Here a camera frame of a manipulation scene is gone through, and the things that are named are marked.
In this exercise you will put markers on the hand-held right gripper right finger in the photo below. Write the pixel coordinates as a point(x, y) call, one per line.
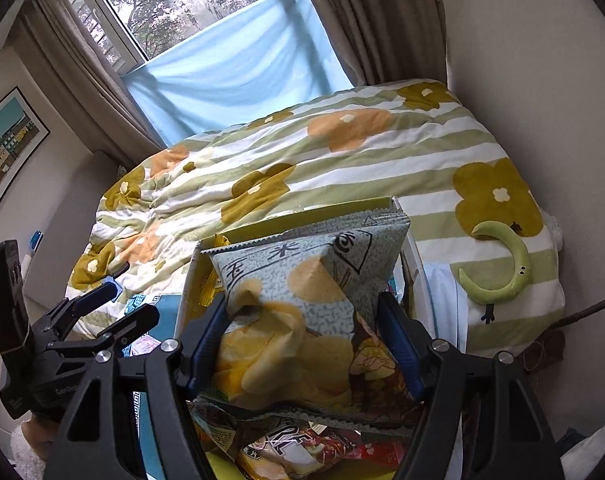
point(402, 340)

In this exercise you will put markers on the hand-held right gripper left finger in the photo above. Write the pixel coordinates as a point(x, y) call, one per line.
point(210, 330)

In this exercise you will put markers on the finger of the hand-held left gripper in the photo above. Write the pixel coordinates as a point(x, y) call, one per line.
point(132, 327)
point(100, 294)

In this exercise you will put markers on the yellow green cardboard box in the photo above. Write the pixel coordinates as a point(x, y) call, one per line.
point(192, 290)

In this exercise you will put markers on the gold snack packet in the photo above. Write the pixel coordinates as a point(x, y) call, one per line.
point(212, 285)

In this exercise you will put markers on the grey corn chip bag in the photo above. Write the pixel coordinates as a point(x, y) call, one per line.
point(292, 300)

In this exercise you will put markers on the Taki snack bag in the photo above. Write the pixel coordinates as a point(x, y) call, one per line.
point(282, 447)

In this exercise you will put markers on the person's left forearm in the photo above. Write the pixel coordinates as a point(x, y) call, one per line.
point(30, 450)

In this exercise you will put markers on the pink snack bag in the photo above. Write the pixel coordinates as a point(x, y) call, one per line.
point(145, 346)

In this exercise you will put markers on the blue capped white bottle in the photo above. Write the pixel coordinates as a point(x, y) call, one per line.
point(32, 255)

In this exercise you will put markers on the white cloth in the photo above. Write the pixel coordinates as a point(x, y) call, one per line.
point(447, 310)

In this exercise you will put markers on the green crescent plush toy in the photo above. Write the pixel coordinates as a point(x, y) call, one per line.
point(519, 260)

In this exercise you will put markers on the floral striped blanket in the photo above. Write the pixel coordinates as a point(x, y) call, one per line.
point(332, 160)

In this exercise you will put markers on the beige curtain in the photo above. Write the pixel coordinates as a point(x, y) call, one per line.
point(377, 20)
point(82, 75)

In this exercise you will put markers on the light blue window cloth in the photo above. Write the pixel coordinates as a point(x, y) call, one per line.
point(232, 75)

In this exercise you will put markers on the white framed window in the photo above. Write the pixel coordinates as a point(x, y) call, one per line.
point(172, 0)

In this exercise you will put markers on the wall poster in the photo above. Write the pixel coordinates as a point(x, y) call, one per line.
point(7, 155)

